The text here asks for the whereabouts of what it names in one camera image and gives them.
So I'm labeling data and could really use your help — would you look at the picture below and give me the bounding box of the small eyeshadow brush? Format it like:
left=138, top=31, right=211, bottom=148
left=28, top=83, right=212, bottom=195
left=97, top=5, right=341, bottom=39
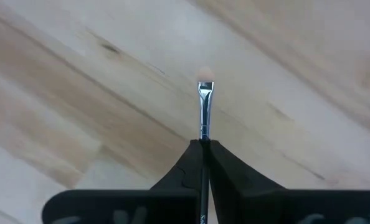
left=196, top=65, right=216, bottom=224

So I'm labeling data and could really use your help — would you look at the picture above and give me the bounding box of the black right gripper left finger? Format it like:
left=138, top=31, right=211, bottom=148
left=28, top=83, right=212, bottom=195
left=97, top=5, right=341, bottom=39
left=42, top=139, right=204, bottom=224

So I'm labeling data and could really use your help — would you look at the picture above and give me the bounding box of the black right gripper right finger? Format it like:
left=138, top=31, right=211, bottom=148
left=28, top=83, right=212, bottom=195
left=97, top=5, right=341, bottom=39
left=208, top=139, right=370, bottom=224

